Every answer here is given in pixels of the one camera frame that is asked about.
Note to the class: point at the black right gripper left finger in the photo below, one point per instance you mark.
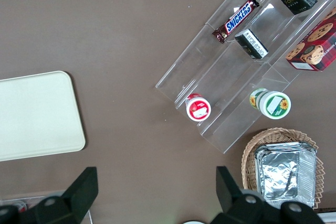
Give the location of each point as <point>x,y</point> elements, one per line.
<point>78,197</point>

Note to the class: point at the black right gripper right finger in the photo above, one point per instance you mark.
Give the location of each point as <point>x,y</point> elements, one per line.
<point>231,203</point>

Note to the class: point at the light wicker basket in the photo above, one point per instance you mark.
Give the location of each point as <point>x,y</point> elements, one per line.
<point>278,134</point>

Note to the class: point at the cream rectangular plastic tray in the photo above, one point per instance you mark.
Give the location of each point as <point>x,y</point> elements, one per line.
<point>39,116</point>

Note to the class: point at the stacked aluminium foil trays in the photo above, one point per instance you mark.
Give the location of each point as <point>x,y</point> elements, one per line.
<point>278,174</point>

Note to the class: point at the white plastic bin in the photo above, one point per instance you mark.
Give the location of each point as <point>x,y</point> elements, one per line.
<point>329,219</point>

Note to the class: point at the red lidded yogurt cup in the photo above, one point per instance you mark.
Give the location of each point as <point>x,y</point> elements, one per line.
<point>198,108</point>

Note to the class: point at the green sunflower lidded cup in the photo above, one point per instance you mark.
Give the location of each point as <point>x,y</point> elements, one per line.
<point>275,104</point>

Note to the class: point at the clear acrylic tiered shelf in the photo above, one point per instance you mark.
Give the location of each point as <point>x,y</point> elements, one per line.
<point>210,77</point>

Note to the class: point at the black box with white label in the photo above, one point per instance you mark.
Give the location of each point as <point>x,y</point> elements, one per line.
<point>252,44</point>

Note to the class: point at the red plaid cookie box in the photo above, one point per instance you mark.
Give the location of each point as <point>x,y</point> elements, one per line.
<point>315,48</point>

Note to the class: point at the Snickers chocolate bar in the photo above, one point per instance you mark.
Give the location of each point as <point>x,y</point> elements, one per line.
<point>237,18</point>

